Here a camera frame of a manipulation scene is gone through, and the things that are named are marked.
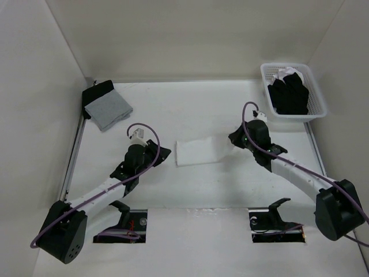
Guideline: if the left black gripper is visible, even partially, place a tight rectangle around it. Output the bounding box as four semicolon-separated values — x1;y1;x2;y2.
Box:
135;140;170;175

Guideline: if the white tank top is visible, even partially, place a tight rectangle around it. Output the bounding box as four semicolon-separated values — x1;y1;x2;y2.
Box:
176;134;234;167

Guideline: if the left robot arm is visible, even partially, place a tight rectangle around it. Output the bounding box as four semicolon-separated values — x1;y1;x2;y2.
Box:
31;140;172;264

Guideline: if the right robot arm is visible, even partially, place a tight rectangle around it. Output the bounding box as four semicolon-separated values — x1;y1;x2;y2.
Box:
228;119;368;241

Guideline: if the folded grey tank top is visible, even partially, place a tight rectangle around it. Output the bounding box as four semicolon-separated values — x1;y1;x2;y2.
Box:
85;89;133;132

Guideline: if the black tank top in basket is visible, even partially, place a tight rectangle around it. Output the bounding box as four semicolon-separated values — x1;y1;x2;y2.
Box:
268;73;310;115

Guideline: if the folded black tank top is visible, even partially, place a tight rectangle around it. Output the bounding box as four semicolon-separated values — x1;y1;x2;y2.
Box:
81;80;114;119

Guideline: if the white garment in basket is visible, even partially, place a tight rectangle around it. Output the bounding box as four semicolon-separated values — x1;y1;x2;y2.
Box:
272;67;304;84

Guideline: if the white plastic basket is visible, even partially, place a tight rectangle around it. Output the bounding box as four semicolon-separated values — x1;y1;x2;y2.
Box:
260;62;327;123

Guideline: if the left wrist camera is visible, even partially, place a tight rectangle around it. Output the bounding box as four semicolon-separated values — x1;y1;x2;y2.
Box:
130;128;147;147

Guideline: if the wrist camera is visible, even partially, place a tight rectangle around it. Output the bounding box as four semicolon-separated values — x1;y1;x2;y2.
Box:
130;128;147;147
253;110;268;123

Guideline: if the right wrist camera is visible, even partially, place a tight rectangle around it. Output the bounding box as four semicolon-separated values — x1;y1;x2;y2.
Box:
253;110;268;123

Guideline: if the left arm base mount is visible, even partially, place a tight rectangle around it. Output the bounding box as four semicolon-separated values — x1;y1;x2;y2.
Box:
92;201;148;244

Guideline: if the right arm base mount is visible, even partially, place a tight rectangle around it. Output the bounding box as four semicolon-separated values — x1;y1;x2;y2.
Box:
248;198;306;243

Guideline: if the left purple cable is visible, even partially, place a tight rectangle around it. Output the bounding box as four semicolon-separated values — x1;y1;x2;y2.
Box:
29;123;161;249

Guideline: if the purple cable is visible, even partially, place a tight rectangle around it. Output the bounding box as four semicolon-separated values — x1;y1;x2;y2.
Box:
29;123;161;249
241;101;369;246

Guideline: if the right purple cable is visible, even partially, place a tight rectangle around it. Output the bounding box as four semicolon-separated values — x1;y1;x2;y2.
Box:
241;101;369;246

